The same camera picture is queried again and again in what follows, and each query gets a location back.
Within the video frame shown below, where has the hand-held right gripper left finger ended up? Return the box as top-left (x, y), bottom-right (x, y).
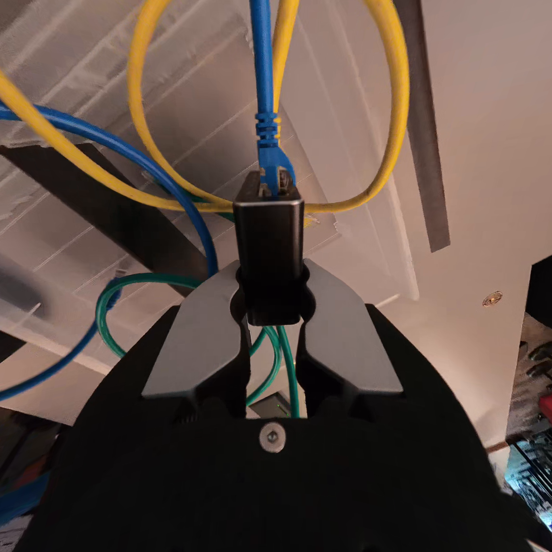
top-left (141, 259), bottom-right (252, 420)

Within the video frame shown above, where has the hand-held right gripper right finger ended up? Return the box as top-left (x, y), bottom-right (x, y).
top-left (297, 258), bottom-right (405, 420)

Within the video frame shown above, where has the green ethernet cable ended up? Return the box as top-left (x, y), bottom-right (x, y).
top-left (97, 273), bottom-right (301, 420)

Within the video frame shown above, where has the black network switch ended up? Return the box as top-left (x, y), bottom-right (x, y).
top-left (233, 170), bottom-right (305, 327)

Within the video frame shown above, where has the blue ethernet cable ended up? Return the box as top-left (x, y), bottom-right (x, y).
top-left (0, 103), bottom-right (218, 402)
top-left (249, 0), bottom-right (298, 200)

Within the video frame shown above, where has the grey device with green light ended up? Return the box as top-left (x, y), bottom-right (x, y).
top-left (249, 392), bottom-right (300, 420)

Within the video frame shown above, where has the dark ceiling strip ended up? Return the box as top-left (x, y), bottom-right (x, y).
top-left (394, 0), bottom-right (451, 254)

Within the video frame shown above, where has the yellow ethernet cable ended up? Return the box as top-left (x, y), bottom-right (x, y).
top-left (0, 0), bottom-right (410, 216)

